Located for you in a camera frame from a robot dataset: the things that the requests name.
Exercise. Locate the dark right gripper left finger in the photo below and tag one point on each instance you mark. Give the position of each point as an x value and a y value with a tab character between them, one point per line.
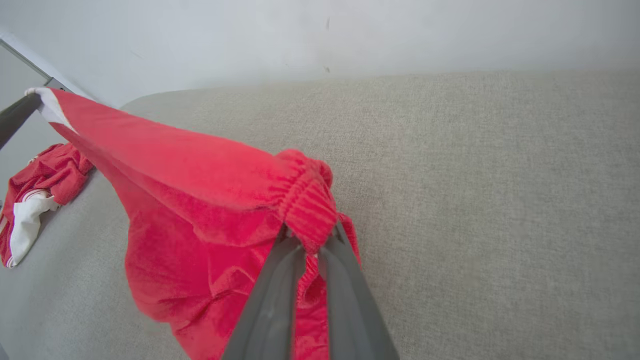
270	310

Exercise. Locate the red Bulls shorts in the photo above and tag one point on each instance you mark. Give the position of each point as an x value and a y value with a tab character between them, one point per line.
200	200

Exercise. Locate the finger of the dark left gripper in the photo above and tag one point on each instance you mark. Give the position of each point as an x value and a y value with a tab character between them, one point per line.
17	115

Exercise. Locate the red white jersey shirt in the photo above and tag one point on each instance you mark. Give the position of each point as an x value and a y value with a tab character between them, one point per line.
50	170

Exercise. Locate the grey fabric sofa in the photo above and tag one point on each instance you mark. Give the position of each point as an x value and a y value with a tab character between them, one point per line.
500	200

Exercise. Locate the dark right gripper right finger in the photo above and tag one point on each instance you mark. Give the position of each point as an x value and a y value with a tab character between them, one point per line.
350	310

